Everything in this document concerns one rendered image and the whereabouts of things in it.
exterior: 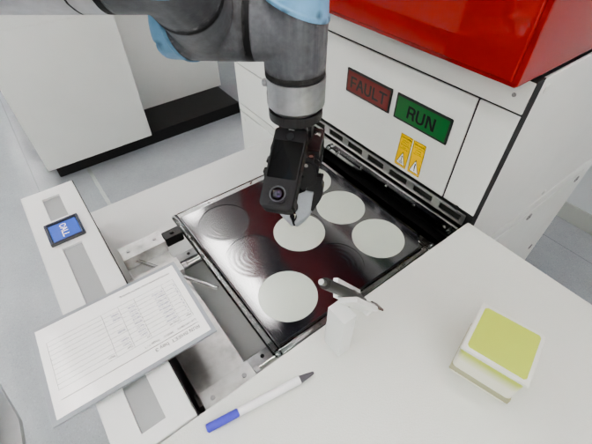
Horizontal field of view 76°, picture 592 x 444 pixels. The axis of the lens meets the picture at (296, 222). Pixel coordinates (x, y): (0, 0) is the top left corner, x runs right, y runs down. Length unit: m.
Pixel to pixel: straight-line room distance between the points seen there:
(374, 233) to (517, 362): 0.35
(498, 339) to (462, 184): 0.29
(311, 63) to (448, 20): 0.21
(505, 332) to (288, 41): 0.41
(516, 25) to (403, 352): 0.42
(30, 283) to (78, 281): 1.46
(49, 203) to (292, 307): 0.50
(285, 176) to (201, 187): 0.52
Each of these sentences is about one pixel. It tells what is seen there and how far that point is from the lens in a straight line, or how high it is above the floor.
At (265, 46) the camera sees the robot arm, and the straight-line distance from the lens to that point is 0.45.
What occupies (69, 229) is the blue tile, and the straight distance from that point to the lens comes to 0.76.
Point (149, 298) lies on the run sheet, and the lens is 0.60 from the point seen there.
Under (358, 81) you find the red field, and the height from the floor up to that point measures 1.11.
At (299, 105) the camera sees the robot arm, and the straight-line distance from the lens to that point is 0.48.
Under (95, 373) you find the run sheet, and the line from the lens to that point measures 0.57.
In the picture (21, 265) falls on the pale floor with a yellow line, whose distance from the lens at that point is 2.25.
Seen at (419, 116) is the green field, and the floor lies 1.10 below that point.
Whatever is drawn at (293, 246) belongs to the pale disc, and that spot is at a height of 0.90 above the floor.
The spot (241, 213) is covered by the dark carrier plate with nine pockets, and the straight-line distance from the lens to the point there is 0.78.
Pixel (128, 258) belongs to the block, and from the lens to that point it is 0.75.
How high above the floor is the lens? 1.44
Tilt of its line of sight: 46 degrees down
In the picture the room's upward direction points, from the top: straight up
